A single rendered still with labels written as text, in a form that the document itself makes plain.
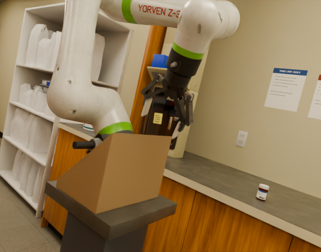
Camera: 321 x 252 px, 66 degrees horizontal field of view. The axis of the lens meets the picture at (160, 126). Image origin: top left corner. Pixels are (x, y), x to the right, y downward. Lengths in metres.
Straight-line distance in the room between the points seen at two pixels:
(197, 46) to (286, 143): 1.29
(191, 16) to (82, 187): 0.54
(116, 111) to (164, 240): 0.86
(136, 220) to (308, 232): 0.66
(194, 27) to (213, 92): 1.45
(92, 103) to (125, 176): 0.24
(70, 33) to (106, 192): 0.47
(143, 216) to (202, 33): 0.53
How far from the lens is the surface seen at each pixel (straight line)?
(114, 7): 1.00
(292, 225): 1.14
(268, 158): 1.88
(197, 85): 1.74
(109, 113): 0.85
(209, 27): 0.66
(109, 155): 0.68
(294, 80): 1.90
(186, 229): 1.38
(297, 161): 1.84
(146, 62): 1.86
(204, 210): 1.30
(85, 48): 0.82
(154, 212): 0.82
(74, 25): 0.84
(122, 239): 0.87
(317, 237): 1.14
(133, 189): 0.81
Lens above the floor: 1.27
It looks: 5 degrees down
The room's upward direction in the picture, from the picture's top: 13 degrees clockwise
